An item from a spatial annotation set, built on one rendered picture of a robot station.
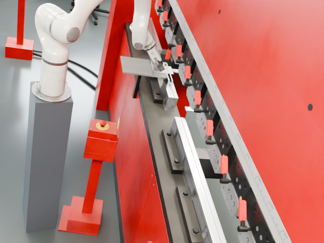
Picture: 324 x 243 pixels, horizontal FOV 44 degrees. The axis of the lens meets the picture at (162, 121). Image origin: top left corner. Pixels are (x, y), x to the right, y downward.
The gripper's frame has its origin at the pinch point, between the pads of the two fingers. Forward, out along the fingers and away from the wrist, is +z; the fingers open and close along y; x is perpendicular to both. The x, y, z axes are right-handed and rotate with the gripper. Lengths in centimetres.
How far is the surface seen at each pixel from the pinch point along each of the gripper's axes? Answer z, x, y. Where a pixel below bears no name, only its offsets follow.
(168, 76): 5.7, -1.7, -6.4
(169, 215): 5, 17, -100
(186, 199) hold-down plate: 8, 8, -93
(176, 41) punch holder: -17.5, -15.6, -13.3
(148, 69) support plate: -2.9, 7.0, -2.7
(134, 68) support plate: -8.4, 13.6, -3.6
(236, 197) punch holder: -17, -15, -121
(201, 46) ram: -30, -27, -49
